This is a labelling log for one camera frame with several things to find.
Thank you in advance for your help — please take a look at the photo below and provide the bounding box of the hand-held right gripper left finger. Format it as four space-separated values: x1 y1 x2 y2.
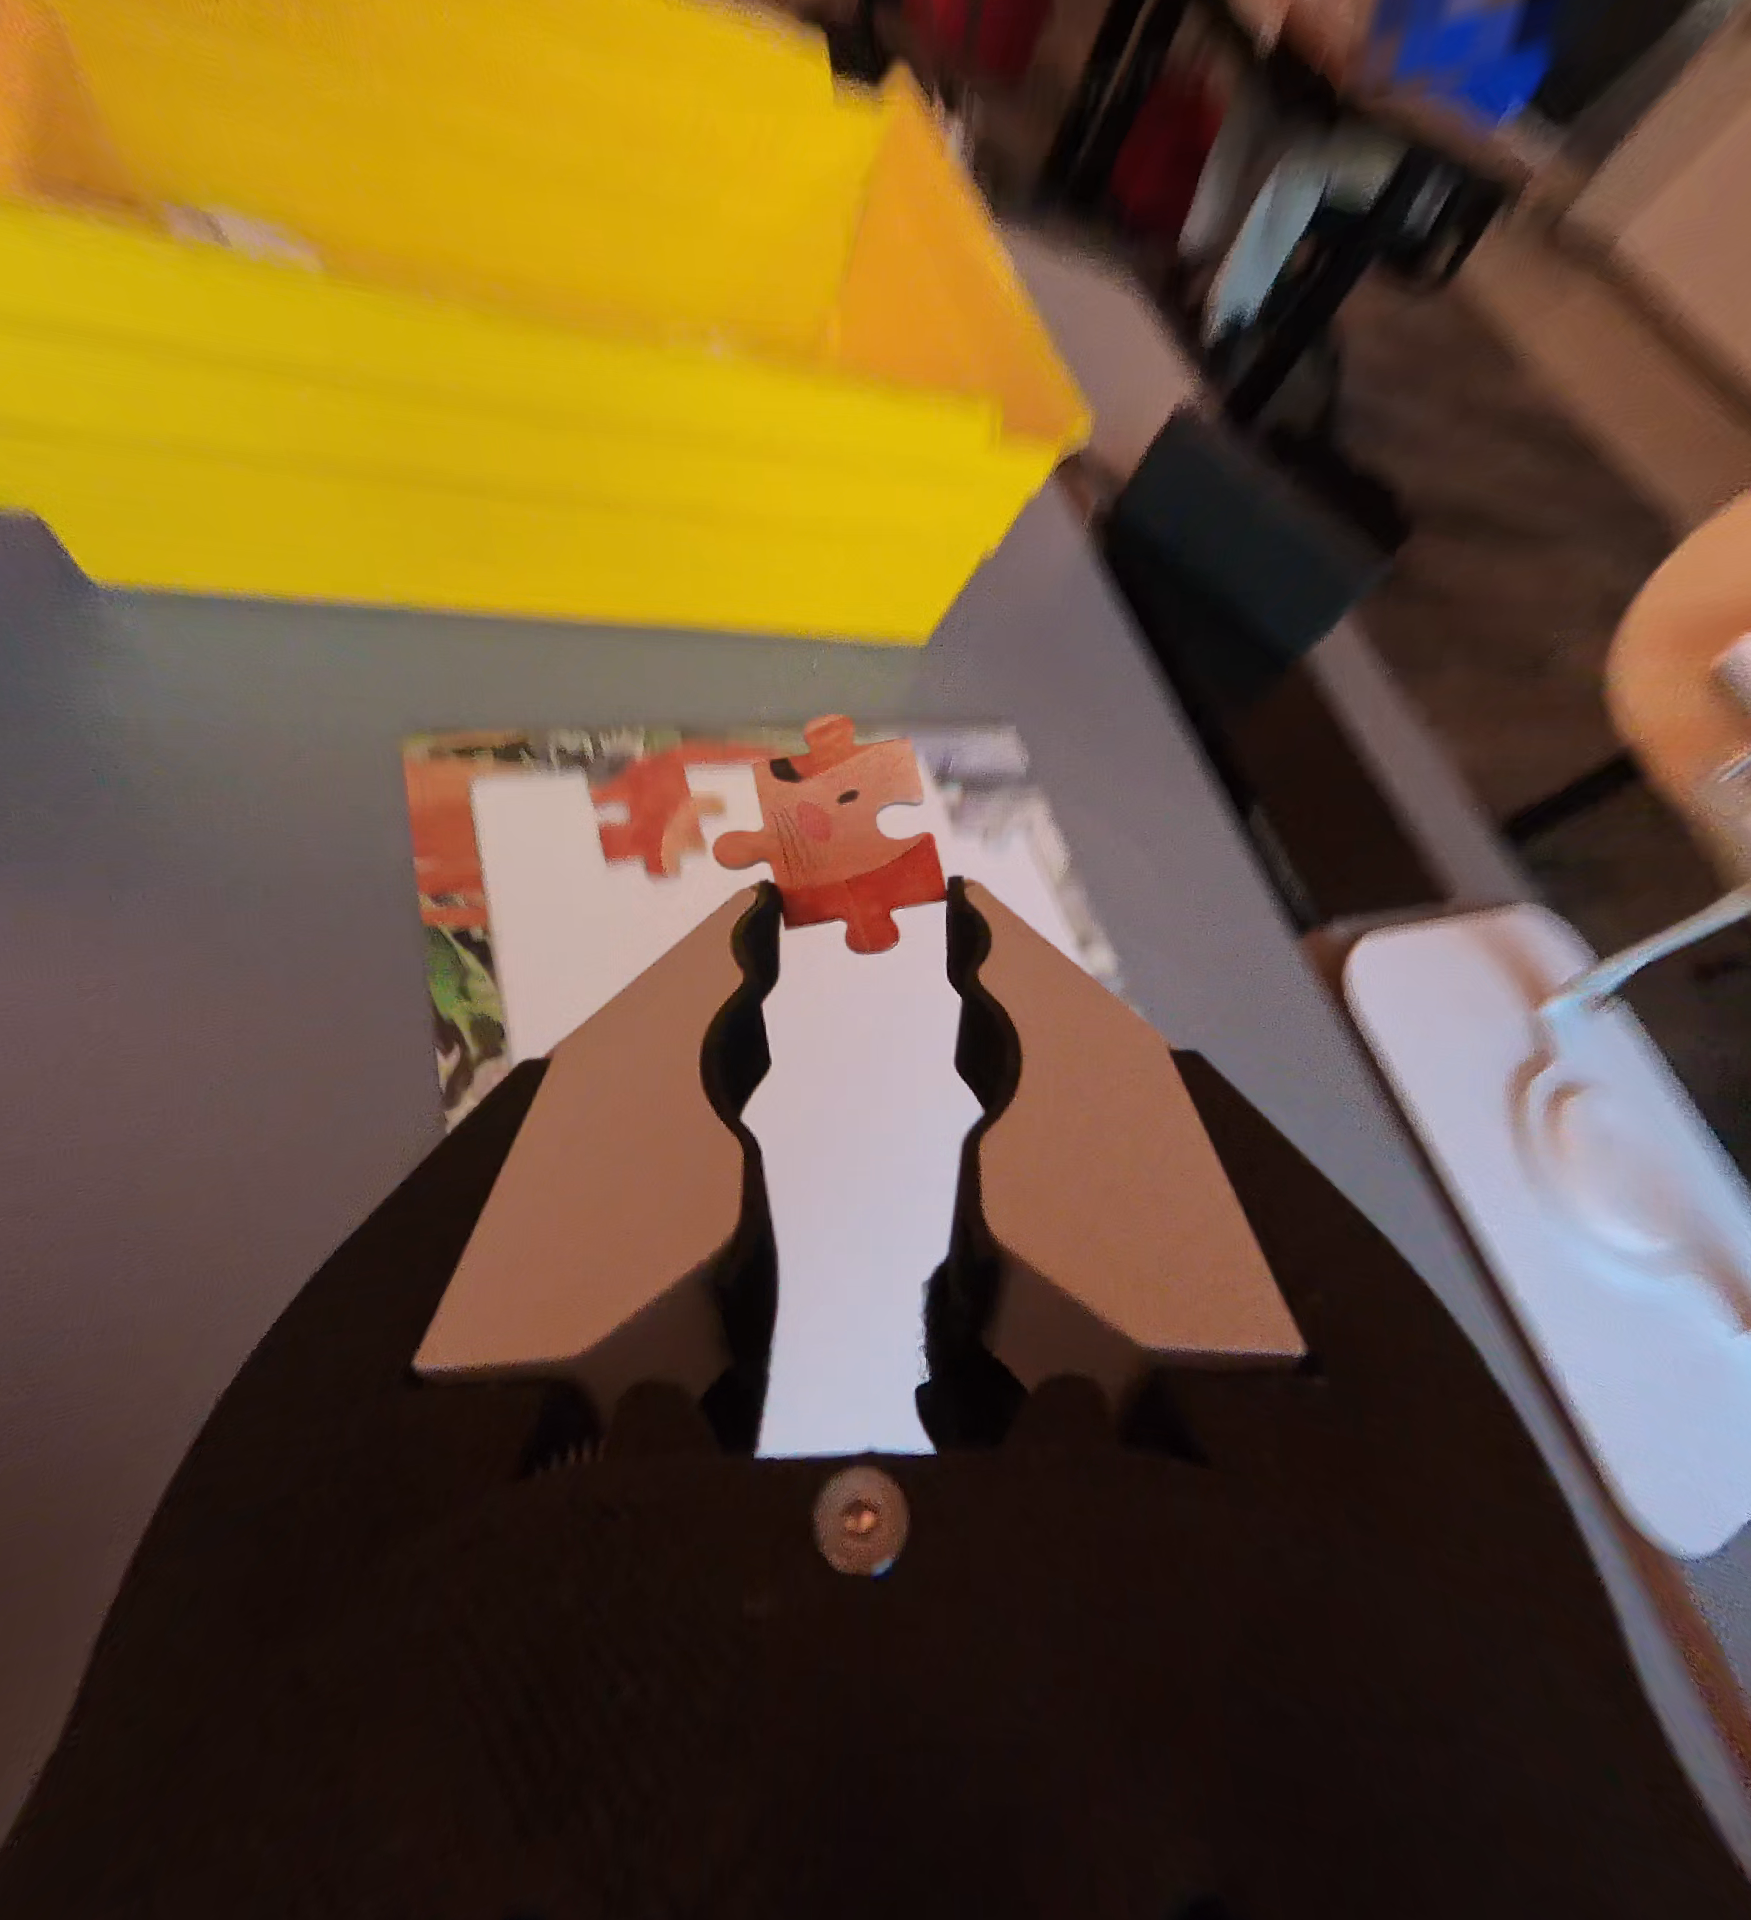
412 881 787 1442

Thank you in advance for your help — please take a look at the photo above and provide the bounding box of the yellow plastic bin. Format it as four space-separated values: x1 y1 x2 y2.
0 0 1094 647

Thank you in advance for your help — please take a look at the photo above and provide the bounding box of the puzzle frame board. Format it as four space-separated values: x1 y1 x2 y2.
401 722 1125 1460

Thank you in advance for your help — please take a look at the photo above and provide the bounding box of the pink red puzzle piece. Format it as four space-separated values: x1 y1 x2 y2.
712 717 952 953

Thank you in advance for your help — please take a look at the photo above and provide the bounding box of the wood-edged office desk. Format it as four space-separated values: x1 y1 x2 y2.
1235 0 1568 437

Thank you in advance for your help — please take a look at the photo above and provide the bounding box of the red bag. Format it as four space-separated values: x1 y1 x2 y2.
1115 61 1229 227

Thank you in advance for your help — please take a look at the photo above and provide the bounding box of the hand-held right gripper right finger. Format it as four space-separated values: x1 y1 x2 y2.
942 872 1308 1434

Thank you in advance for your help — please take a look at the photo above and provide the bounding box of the black power adapter box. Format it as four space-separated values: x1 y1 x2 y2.
1099 412 1395 707

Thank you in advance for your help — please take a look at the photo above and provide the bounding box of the red fan puzzle piece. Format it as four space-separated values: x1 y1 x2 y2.
593 756 726 880

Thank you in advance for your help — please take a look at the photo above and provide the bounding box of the blue tray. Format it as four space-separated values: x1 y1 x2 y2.
1393 0 1560 115

